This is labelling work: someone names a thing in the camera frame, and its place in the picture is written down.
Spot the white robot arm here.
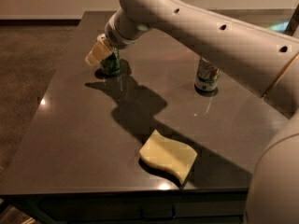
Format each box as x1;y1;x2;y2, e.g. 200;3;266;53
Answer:
85;0;299;224

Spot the black drawer handle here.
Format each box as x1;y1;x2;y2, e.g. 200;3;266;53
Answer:
140;205;176;221

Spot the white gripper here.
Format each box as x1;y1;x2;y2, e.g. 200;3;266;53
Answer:
85;9;147;66

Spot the white and green soda can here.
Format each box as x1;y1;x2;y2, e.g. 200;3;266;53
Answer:
194;58;221;91

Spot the dark cabinet drawer front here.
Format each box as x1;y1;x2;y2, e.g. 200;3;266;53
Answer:
39;191;247;222

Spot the yellow wavy sponge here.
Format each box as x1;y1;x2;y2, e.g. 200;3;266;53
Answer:
139;130;197;185

